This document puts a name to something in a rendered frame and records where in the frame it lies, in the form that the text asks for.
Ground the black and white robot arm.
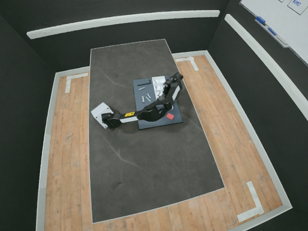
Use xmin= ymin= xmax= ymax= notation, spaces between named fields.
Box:
xmin=101 ymin=72 xmax=183 ymax=129

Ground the red flat rectangular block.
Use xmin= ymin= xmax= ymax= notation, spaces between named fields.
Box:
xmin=166 ymin=113 xmax=174 ymax=120

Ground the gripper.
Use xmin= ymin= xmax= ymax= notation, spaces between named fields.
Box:
xmin=157 ymin=87 xmax=169 ymax=101

